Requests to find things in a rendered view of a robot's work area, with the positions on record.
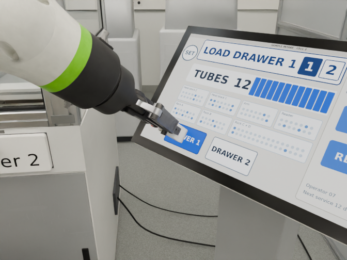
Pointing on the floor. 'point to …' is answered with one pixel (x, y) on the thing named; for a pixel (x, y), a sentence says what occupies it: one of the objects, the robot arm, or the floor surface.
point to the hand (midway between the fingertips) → (173, 130)
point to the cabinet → (64, 208)
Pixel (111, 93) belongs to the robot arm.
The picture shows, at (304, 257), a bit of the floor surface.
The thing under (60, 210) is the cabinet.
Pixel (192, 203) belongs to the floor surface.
